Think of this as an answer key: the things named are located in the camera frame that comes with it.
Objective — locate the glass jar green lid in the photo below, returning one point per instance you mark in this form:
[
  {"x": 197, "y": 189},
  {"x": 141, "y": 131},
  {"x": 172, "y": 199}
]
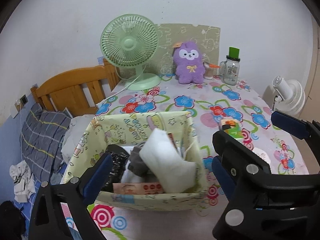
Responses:
[{"x": 229, "y": 69}]

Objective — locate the grey sock bundle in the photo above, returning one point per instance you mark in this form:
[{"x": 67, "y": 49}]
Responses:
[{"x": 137, "y": 165}]

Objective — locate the white paper package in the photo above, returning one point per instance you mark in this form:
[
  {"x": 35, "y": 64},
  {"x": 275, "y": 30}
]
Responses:
[{"x": 262, "y": 154}]

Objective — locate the crumpled white cloth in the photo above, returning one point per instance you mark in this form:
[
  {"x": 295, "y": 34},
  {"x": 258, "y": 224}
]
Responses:
[{"x": 24, "y": 184}]

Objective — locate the red snack packet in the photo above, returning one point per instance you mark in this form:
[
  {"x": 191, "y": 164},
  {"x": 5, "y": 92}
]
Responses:
[{"x": 172, "y": 141}]

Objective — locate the floral tablecloth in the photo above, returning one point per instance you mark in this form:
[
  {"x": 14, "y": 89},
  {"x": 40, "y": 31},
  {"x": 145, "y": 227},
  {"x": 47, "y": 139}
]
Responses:
[{"x": 207, "y": 104}]

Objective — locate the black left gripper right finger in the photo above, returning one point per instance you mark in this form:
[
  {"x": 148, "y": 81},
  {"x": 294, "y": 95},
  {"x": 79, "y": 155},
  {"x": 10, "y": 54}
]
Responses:
[{"x": 264, "y": 205}]

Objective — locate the green tissue pack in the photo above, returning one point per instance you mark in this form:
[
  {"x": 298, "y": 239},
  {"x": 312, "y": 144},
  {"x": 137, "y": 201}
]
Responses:
[{"x": 232, "y": 127}]

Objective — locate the white standing fan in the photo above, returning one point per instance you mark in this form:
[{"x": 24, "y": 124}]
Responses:
[{"x": 290, "y": 96}]

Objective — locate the toothpick holder orange lid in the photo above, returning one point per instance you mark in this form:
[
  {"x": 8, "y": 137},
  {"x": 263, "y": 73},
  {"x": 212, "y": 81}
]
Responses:
[{"x": 211, "y": 70}]

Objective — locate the black bag in box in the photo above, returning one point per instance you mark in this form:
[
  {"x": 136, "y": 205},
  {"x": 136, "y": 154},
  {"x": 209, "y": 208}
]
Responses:
[{"x": 119, "y": 159}]

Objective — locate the white pillow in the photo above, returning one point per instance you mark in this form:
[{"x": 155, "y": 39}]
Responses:
[{"x": 73, "y": 135}]

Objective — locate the blue plaid pillow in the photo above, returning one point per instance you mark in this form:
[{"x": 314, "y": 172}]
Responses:
[{"x": 42, "y": 136}]

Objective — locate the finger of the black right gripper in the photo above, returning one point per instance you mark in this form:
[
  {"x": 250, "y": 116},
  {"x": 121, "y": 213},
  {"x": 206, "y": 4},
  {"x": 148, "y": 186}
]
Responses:
[{"x": 302, "y": 130}]

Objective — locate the white towel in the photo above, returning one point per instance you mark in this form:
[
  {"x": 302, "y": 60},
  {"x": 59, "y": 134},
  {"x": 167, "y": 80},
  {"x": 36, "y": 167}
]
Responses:
[{"x": 175, "y": 174}]

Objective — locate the wooden bed headboard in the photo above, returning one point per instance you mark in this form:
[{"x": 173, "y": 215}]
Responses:
[{"x": 65, "y": 90}]

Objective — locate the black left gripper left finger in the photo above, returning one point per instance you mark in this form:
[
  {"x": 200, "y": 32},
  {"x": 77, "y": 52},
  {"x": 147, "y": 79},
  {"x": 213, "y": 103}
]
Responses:
[{"x": 47, "y": 219}]

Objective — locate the green desk fan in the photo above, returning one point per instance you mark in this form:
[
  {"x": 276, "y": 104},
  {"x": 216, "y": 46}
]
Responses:
[{"x": 129, "y": 42}]

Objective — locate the pink tissue pack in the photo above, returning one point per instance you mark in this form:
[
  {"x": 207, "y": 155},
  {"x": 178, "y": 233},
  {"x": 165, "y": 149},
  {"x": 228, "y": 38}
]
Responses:
[{"x": 137, "y": 188}]

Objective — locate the yellow fabric storage box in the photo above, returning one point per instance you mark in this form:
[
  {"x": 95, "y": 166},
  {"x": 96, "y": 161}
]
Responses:
[{"x": 129, "y": 130}]

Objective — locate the purple plush toy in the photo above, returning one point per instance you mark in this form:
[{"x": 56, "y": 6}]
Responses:
[{"x": 188, "y": 61}]

